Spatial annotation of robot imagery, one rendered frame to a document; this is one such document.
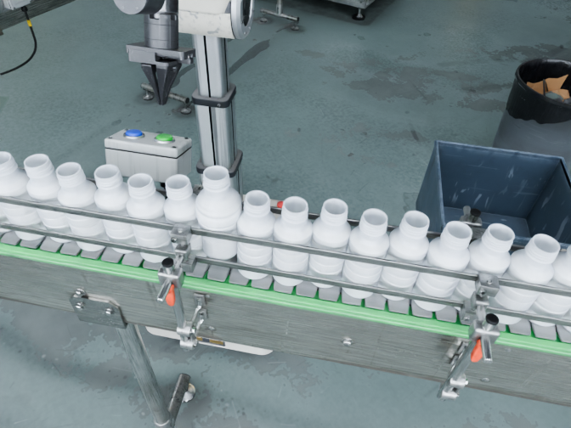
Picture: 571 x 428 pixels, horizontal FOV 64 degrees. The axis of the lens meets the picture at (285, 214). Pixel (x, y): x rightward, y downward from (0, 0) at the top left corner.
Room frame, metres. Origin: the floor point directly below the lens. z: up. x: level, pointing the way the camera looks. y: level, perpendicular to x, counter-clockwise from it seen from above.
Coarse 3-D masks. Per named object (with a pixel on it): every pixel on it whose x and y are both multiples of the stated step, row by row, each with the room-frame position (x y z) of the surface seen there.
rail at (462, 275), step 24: (24, 168) 0.59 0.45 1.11; (96, 216) 0.49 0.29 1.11; (120, 216) 0.49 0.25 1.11; (312, 216) 0.51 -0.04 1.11; (72, 240) 0.50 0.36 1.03; (96, 240) 0.49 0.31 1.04; (240, 240) 0.46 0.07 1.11; (264, 240) 0.45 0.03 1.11; (216, 264) 0.46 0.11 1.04; (240, 264) 0.46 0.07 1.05; (384, 264) 0.43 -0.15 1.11; (408, 264) 0.42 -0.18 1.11; (360, 288) 0.43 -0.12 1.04; (384, 288) 0.43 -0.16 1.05; (528, 288) 0.40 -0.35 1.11; (552, 288) 0.39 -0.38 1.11; (504, 312) 0.40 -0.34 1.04
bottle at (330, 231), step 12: (324, 204) 0.48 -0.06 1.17; (336, 204) 0.49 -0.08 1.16; (324, 216) 0.47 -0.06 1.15; (336, 216) 0.46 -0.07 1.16; (324, 228) 0.47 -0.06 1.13; (336, 228) 0.46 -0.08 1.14; (348, 228) 0.48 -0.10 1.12; (312, 240) 0.47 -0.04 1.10; (324, 240) 0.45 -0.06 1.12; (336, 240) 0.45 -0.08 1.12; (312, 264) 0.46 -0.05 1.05; (324, 264) 0.45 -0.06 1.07; (336, 264) 0.45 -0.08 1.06; (324, 276) 0.45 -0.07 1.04; (336, 276) 0.46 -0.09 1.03
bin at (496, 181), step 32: (448, 160) 0.96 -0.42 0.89; (480, 160) 0.95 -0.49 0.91; (512, 160) 0.94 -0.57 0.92; (544, 160) 0.92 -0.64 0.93; (448, 192) 0.95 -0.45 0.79; (480, 192) 0.94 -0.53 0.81; (512, 192) 0.93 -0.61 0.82; (544, 192) 0.91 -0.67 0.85; (512, 224) 0.89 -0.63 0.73; (544, 224) 0.83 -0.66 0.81
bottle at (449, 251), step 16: (448, 224) 0.46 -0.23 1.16; (464, 224) 0.46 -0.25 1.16; (432, 240) 0.46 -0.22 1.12; (448, 240) 0.43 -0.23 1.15; (464, 240) 0.43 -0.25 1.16; (432, 256) 0.43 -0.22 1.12; (448, 256) 0.43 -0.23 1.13; (464, 256) 0.43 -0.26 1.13; (416, 288) 0.44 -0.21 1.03; (432, 288) 0.42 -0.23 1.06; (448, 288) 0.42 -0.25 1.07; (432, 304) 0.42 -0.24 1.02
